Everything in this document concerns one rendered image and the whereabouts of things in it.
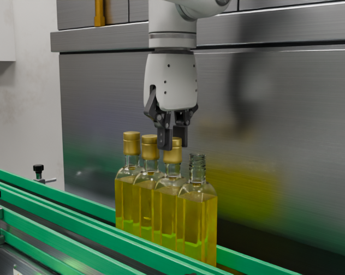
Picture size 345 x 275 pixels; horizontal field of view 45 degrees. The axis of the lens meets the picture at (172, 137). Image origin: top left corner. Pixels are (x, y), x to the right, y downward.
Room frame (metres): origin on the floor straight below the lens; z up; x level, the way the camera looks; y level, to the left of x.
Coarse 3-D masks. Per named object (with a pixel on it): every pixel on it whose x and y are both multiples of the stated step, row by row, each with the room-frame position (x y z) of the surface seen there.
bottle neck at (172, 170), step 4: (168, 164) 0.75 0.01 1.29; (172, 164) 0.75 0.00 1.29; (176, 164) 0.75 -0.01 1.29; (180, 164) 0.76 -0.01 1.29; (168, 168) 0.75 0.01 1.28; (172, 168) 0.75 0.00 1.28; (176, 168) 0.75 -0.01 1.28; (180, 168) 0.76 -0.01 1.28; (168, 172) 0.75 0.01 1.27; (172, 172) 0.75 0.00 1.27; (176, 172) 0.75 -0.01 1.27; (168, 176) 0.75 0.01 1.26; (172, 176) 0.75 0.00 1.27; (176, 176) 0.75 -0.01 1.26
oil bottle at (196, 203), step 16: (192, 192) 0.70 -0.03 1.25; (208, 192) 0.70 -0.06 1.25; (176, 208) 0.72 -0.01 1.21; (192, 208) 0.69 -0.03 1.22; (208, 208) 0.70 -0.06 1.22; (176, 224) 0.72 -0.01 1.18; (192, 224) 0.69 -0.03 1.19; (208, 224) 0.70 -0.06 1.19; (176, 240) 0.72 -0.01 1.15; (192, 240) 0.69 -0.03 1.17; (208, 240) 0.70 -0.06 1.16; (192, 256) 0.69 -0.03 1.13; (208, 256) 0.70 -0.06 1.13
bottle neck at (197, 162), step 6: (192, 156) 0.71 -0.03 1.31; (198, 156) 0.71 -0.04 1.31; (204, 156) 0.71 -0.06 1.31; (192, 162) 0.71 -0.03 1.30; (198, 162) 0.71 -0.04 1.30; (204, 162) 0.71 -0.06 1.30; (192, 168) 0.71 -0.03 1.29; (198, 168) 0.71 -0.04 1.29; (204, 168) 0.71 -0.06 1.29; (192, 174) 0.71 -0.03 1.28; (198, 174) 0.71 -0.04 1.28; (204, 174) 0.71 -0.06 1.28; (192, 180) 0.71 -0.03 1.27; (198, 180) 0.71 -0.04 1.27; (204, 180) 0.71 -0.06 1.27
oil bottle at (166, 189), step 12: (168, 180) 0.74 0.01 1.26; (180, 180) 0.74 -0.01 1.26; (156, 192) 0.75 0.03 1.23; (168, 192) 0.73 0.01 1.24; (156, 204) 0.75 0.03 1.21; (168, 204) 0.73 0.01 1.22; (156, 216) 0.75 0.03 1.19; (168, 216) 0.73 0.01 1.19; (156, 228) 0.75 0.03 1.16; (168, 228) 0.73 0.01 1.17; (156, 240) 0.75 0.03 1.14; (168, 240) 0.73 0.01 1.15
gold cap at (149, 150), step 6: (144, 138) 0.79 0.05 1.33; (150, 138) 0.78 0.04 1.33; (156, 138) 0.79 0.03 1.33; (144, 144) 0.79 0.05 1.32; (150, 144) 0.78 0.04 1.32; (156, 144) 0.79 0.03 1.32; (144, 150) 0.79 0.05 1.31; (150, 150) 0.78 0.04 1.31; (156, 150) 0.79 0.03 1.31; (144, 156) 0.79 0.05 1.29; (150, 156) 0.78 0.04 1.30; (156, 156) 0.79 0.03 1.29
